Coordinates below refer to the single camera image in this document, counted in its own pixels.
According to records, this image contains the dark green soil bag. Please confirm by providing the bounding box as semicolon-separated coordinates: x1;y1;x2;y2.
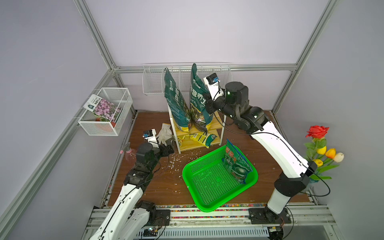
190;63;213;133
164;68;192;133

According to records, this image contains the white frame wooden shelf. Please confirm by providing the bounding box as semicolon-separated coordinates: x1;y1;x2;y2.
168;107;225;154

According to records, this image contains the yellow fertilizer bag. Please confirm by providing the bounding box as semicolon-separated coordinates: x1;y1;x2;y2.
190;132;217;149

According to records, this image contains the colourful green fertilizer bag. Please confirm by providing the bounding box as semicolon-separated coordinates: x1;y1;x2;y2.
222;140;253;184

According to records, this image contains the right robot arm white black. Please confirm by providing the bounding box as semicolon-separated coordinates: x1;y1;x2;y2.
204;81;318;224

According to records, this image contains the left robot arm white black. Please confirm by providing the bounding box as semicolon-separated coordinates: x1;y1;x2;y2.
90;139;175;240

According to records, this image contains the white work glove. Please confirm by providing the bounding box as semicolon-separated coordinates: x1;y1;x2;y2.
156;123;174;146

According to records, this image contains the pink spray bottle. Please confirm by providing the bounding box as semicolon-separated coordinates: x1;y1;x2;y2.
120;142;137;163

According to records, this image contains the green plastic mesh tray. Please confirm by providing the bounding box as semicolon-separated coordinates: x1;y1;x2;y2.
182;146;259;213

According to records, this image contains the pink flower seed packet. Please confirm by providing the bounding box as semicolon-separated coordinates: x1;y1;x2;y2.
83;94;122;122

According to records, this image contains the artificial flower bouquet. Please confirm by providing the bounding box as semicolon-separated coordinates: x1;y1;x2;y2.
304;125;345;183

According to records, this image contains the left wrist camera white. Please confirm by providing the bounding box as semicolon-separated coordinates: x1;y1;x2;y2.
143;129;159;148

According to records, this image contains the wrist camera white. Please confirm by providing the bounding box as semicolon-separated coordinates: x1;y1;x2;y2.
204;73;224;101
143;129;159;148

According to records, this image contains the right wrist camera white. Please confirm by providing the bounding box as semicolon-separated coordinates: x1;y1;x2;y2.
204;73;224;101

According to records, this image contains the white wire wall basket long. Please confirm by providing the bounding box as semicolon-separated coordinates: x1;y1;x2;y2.
142;62;233;96

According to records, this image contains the metal base rail frame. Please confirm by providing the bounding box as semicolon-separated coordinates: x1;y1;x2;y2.
80;202;346;240

